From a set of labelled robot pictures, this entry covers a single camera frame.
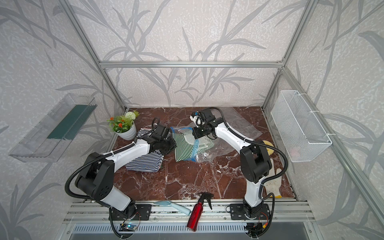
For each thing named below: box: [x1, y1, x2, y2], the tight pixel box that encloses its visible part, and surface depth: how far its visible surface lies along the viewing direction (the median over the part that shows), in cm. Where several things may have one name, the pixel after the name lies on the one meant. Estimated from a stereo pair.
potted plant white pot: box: [107, 110, 140, 141], surface depth 96 cm
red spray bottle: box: [186, 192, 214, 232], surface depth 73 cm
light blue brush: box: [153, 200, 192, 216], surface depth 76 cm
